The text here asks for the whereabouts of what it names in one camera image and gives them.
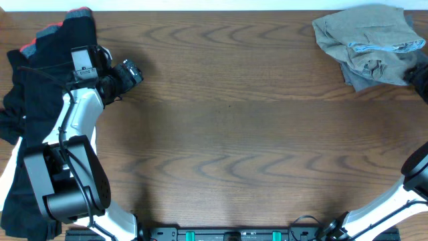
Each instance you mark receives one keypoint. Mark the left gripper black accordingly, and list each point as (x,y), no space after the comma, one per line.
(127,83)

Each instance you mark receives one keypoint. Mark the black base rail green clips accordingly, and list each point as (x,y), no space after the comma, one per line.
(296,232)

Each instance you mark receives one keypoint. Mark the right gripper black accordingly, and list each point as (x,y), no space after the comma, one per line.
(420,77)

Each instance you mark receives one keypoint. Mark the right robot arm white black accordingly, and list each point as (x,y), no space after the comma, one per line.
(407,197)

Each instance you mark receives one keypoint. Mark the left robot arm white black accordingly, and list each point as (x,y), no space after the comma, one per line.
(68,180)

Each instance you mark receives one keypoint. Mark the khaki shorts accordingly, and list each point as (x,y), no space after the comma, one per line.
(364,37)

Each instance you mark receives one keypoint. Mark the black garment with red-grey trim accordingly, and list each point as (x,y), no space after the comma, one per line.
(30,111)

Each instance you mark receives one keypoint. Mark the folded grey shorts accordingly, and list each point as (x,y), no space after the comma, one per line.
(357,82)

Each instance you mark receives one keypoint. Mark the white garment under pile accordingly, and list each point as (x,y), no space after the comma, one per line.
(7,176)

